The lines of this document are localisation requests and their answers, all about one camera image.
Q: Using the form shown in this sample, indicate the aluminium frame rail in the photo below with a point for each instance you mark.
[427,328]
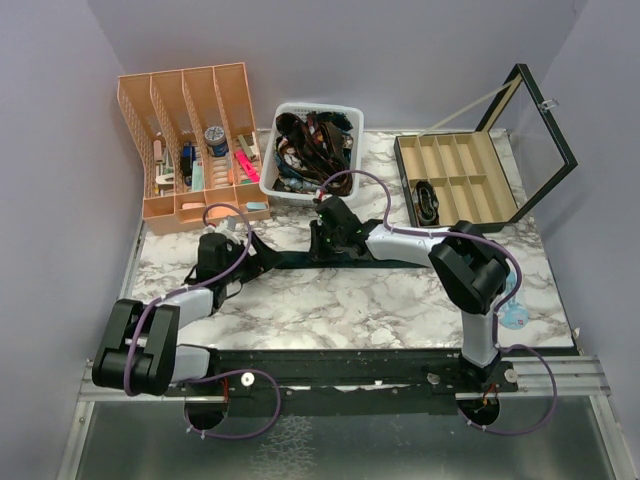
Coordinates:
[574,376]

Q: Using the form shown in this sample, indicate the blue round tin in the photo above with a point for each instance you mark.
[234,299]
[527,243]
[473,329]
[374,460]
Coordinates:
[216,141]

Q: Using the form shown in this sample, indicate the black tie storage box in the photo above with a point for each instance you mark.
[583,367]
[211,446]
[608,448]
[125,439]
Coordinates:
[494,160]

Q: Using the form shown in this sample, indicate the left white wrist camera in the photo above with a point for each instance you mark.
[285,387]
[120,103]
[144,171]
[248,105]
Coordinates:
[225,227]

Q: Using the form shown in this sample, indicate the light blue eraser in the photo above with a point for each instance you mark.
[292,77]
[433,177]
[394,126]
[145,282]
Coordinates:
[256,206]

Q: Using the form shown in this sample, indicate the white plastic basket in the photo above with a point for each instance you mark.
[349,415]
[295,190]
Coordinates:
[270,172]

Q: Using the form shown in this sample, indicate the light blue scissors package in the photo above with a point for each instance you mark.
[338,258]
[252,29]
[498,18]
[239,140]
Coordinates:
[513,314]

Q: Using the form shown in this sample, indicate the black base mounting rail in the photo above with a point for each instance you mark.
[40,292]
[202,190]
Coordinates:
[343,382]

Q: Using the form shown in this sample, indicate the orange desk file organizer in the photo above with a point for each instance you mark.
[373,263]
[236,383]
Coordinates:
[167,113]

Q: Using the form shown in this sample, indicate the rolled patterned tie in box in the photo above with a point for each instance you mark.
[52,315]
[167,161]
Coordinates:
[425,203]

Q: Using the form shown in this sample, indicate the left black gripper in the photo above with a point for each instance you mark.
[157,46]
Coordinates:
[257,262]

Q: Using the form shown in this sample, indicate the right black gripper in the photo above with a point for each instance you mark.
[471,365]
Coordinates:
[316,228]

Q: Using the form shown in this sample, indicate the pile of patterned ties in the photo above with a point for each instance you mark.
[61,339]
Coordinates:
[314,150]

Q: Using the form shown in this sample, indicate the dark green tie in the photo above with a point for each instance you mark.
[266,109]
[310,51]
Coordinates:
[298,260]

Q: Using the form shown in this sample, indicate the pink highlighter marker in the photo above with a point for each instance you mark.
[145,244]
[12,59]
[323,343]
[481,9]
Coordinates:
[247,166]

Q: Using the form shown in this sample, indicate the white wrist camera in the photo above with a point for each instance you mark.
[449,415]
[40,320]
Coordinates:
[225,227]
[320,195]

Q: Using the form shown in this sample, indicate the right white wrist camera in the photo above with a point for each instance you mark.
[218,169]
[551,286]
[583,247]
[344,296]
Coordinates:
[320,195]

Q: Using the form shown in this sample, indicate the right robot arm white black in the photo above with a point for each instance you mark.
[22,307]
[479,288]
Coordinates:
[471,269]

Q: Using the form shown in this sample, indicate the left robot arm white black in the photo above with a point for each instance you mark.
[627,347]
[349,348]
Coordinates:
[139,352]

